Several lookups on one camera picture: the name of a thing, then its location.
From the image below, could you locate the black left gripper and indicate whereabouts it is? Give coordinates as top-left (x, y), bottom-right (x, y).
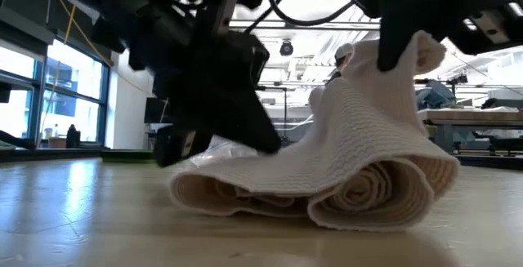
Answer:
top-left (93, 0), bottom-right (283, 168)

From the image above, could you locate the clear plastic bag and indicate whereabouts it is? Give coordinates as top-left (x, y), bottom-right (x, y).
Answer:
top-left (190, 136), bottom-right (262, 167)

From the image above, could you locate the white elastic bandage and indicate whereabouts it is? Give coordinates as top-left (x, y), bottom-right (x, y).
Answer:
top-left (169, 29), bottom-right (461, 233)

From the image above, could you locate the black monitor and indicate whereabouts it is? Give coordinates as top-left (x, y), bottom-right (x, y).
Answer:
top-left (144, 97), bottom-right (172, 124)

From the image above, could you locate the person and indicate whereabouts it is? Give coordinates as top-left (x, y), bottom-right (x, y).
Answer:
top-left (326, 42), bottom-right (355, 84)

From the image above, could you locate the blue-framed window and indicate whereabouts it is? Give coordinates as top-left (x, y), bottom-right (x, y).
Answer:
top-left (0, 38), bottom-right (110, 148)

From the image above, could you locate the black gantry frame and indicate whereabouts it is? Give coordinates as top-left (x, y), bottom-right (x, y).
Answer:
top-left (257, 83), bottom-right (288, 133)
top-left (414, 73), bottom-right (469, 87)

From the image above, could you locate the grey metal-frame table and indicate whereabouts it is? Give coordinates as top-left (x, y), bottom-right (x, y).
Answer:
top-left (416, 109), bottom-right (523, 156)

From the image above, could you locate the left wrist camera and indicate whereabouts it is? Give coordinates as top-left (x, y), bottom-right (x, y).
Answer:
top-left (228, 32), bottom-right (270, 91)

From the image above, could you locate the black looped cable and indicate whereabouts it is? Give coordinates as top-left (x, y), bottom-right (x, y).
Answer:
top-left (244, 0), bottom-right (356, 34)

